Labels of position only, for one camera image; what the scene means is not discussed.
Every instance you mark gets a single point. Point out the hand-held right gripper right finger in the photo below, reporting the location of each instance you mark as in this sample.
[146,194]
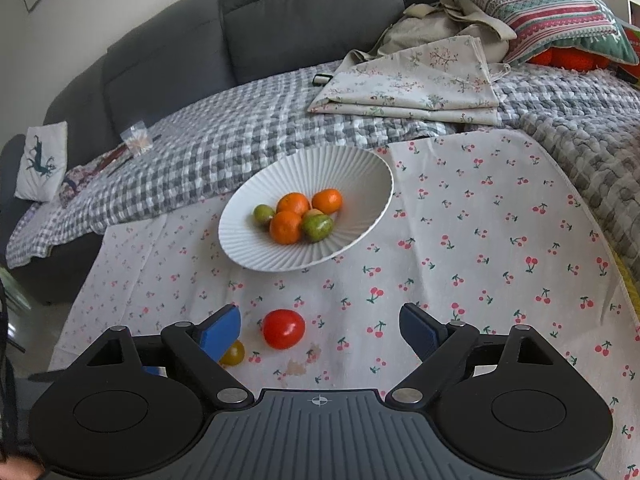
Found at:
[420,332]

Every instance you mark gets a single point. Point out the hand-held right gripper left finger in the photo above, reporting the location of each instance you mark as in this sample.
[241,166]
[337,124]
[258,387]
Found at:
[220,332]

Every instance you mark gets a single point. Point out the yellow-green tomato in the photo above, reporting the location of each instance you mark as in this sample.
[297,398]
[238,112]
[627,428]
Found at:
[236,354]

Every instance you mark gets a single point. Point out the red tomato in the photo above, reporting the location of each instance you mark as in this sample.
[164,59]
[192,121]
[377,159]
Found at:
[283,329]

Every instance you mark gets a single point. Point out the orange mandarin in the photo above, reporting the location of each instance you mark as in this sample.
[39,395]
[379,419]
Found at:
[286,228]
[292,203]
[327,200]

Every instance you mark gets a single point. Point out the small green tomato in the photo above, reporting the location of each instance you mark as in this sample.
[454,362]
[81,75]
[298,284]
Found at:
[262,213]

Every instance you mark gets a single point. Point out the green oval fruit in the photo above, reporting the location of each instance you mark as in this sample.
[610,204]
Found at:
[318,228]

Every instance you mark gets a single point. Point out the small pale brown fruit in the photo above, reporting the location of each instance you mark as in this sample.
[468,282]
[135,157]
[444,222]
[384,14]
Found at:
[311,212]

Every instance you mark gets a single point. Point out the white ribbed plate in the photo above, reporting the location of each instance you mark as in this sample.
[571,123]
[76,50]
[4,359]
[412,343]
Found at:
[350,175]

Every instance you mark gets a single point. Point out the cherry print cloth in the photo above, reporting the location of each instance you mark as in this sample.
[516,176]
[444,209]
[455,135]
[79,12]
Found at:
[475,240]

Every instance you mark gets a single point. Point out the dark floral cloth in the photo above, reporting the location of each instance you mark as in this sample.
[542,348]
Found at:
[80,180]

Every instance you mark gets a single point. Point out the grey checked blanket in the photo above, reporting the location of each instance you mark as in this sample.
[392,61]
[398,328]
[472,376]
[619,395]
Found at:
[225,125]

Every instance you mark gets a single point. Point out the small clear plastic bag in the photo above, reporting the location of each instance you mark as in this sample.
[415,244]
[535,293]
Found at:
[136,137]

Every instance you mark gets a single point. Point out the folded floral cloth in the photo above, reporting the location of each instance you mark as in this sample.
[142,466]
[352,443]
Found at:
[400,85]

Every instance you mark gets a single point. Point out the white cushion with blue print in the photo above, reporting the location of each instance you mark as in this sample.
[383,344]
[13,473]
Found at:
[50,140]

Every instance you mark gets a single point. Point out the grey knit blanket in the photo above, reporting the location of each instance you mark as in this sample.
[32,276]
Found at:
[590,125]

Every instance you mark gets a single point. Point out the small black object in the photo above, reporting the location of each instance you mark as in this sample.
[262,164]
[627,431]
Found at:
[321,79]

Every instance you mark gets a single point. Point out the beige cloth bag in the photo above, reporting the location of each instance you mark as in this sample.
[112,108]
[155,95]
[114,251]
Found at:
[425,30]

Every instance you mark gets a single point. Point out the red-orange fuzzy cushion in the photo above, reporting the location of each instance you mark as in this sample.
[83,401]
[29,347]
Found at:
[560,57]

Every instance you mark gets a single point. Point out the grey sofa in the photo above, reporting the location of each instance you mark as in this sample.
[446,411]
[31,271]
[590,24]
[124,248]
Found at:
[300,20]

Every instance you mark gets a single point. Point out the striped patterned pillow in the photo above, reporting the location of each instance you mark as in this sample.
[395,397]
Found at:
[540,5]

